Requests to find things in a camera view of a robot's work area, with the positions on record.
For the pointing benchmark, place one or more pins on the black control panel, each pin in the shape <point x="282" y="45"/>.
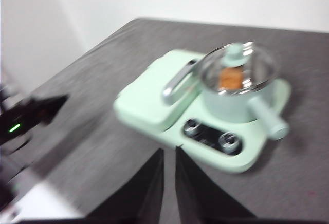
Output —
<point x="209" y="138"/>

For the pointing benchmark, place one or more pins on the pale green griddle lid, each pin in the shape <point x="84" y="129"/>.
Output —
<point x="144" y="100"/>

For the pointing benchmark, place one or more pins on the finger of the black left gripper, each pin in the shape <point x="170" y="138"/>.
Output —
<point x="52" y="107"/>

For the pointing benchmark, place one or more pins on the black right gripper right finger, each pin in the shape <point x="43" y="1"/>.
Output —
<point x="200" y="195"/>

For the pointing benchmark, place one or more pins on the pale green breakfast machine base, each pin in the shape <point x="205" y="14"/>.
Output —
<point x="226" y="159"/>

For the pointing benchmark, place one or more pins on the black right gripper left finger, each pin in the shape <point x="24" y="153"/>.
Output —
<point x="138" y="195"/>

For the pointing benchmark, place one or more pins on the brown potato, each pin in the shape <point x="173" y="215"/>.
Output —
<point x="230" y="78"/>

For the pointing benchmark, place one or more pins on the silver control knob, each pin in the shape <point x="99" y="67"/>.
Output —
<point x="228" y="141"/>
<point x="192" y="128"/>

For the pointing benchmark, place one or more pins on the glass lid with green knob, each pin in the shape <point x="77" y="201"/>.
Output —
<point x="232" y="54"/>

